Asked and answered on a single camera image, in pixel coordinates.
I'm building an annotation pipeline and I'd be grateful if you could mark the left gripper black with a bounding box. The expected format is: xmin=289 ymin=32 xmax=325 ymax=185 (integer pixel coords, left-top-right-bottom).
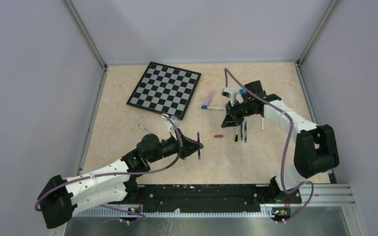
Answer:
xmin=148 ymin=128 xmax=203 ymax=163

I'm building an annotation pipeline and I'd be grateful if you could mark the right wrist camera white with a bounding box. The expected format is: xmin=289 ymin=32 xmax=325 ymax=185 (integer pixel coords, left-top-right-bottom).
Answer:
xmin=221 ymin=87 xmax=238 ymax=98

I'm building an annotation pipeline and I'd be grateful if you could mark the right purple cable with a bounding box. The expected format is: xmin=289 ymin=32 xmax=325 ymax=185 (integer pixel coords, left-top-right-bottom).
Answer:
xmin=224 ymin=68 xmax=314 ymax=224

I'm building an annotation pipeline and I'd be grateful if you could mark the green gel pen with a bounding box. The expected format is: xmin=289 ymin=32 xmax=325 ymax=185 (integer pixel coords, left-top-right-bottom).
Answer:
xmin=244 ymin=120 xmax=248 ymax=143

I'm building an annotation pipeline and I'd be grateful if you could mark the black grey chessboard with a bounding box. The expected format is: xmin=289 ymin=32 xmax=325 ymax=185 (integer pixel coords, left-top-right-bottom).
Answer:
xmin=126 ymin=61 xmax=202 ymax=120

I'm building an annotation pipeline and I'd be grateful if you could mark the white marker blue cap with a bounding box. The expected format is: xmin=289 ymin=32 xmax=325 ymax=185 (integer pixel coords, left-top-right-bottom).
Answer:
xmin=201 ymin=105 xmax=226 ymax=111

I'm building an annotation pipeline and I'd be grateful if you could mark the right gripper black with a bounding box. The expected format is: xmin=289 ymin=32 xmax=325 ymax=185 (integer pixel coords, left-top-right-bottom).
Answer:
xmin=222 ymin=98 xmax=257 ymax=127

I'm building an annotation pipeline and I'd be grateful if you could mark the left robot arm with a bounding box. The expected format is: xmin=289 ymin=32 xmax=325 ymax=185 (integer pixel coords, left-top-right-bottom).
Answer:
xmin=34 ymin=130 xmax=204 ymax=229

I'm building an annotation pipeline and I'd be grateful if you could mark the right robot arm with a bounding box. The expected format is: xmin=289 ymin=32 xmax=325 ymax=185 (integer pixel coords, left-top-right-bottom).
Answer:
xmin=221 ymin=81 xmax=340 ymax=203

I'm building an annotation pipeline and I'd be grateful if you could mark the lilac highlighter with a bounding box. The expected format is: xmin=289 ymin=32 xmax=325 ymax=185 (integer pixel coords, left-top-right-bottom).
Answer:
xmin=203 ymin=89 xmax=216 ymax=106

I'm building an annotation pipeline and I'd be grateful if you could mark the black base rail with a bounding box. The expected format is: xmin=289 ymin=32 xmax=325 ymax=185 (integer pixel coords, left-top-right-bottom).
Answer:
xmin=110 ymin=184 xmax=304 ymax=216

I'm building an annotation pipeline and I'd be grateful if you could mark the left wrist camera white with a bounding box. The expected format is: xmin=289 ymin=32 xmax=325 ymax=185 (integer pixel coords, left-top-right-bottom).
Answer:
xmin=161 ymin=114 xmax=181 ymax=140

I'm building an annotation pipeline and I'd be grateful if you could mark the purple gel pen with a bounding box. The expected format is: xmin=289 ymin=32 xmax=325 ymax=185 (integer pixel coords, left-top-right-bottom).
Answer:
xmin=197 ymin=131 xmax=202 ymax=160

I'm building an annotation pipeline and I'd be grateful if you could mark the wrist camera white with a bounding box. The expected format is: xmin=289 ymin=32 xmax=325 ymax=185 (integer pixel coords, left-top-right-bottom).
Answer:
xmin=221 ymin=87 xmax=238 ymax=98
xmin=161 ymin=114 xmax=181 ymax=140

